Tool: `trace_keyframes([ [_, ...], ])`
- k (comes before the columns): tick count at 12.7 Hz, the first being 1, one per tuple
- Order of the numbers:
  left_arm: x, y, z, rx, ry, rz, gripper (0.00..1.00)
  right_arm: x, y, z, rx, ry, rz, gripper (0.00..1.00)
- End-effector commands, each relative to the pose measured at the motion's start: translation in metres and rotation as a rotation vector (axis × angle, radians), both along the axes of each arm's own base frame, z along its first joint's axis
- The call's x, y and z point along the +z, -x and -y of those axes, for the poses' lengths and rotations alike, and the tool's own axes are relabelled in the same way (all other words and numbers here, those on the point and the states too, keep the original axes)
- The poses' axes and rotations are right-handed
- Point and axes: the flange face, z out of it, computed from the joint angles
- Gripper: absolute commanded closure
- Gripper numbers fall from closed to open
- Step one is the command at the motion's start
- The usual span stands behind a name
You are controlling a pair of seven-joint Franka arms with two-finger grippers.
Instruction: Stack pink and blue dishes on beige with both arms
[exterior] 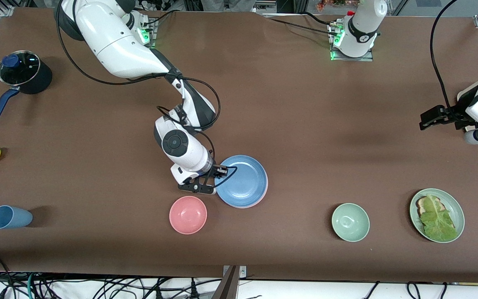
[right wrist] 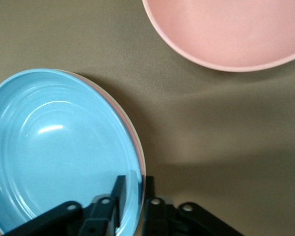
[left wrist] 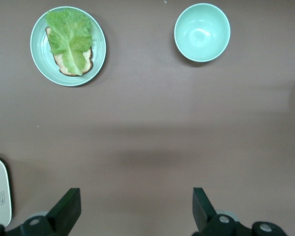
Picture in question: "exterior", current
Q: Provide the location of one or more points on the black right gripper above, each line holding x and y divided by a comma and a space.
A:
216, 169

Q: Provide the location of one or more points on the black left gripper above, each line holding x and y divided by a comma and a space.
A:
451, 113

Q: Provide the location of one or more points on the blue plastic plate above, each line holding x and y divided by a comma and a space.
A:
245, 182

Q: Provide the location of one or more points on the pink plastic plate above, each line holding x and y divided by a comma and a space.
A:
261, 199

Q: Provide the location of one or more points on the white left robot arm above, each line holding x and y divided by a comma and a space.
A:
363, 20

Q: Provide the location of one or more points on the pink plastic bowl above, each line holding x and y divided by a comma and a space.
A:
188, 215

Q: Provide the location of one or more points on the toast bread slice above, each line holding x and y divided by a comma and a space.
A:
420, 204

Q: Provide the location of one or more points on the green plastic plate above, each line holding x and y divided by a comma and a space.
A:
459, 216

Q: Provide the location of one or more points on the green lettuce leaf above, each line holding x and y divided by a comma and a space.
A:
438, 220

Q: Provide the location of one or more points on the green plastic bowl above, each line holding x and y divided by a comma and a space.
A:
350, 222

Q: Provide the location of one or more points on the colourful toy food pile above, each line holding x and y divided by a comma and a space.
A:
330, 4

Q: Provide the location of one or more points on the blue plastic cup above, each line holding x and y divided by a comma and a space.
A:
10, 217

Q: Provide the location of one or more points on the glass lid with blue knob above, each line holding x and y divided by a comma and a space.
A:
25, 68

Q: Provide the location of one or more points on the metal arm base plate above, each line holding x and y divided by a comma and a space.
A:
367, 59
153, 39

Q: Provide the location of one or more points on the silver clamp bracket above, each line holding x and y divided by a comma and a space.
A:
242, 270

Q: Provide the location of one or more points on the dark brown camera pole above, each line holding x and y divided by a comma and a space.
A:
227, 288

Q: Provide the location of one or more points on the grey metal rail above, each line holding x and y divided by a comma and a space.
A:
243, 6

